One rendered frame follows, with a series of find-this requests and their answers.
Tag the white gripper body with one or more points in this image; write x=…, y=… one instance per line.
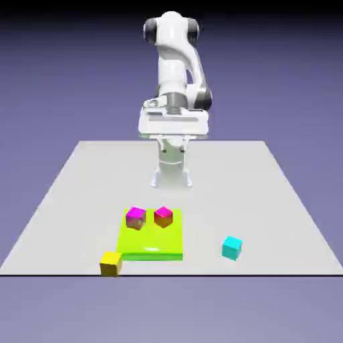
x=173, y=126

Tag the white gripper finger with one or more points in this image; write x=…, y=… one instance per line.
x=183, y=145
x=163, y=145

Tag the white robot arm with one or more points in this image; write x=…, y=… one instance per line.
x=171, y=48

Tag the small pink red cube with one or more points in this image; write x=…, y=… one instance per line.
x=163, y=216

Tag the small magenta cube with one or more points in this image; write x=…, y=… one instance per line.
x=135, y=217

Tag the small cyan cube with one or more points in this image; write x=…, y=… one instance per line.
x=231, y=248

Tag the small yellow cube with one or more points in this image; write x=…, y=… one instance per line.
x=111, y=264

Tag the large lime green box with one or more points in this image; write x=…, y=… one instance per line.
x=151, y=237

